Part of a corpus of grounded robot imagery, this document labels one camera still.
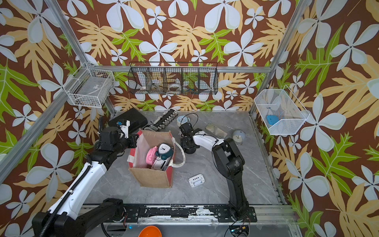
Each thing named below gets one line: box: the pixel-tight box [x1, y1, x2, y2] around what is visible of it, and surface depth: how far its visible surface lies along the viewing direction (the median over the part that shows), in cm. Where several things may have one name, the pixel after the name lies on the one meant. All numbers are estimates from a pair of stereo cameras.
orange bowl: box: [138, 225, 162, 237], surface depth 67 cm
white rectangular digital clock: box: [151, 156, 172, 172], surface depth 87 cm
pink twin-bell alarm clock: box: [146, 145, 158, 166], surface depth 87 cm
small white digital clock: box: [188, 173, 206, 188], surface depth 85 cm
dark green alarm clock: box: [155, 143, 174, 160], surface depth 87 cm
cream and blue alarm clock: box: [176, 115, 191, 124], surface depth 113 cm
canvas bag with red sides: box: [127, 128, 186, 189], surface depth 84 cm
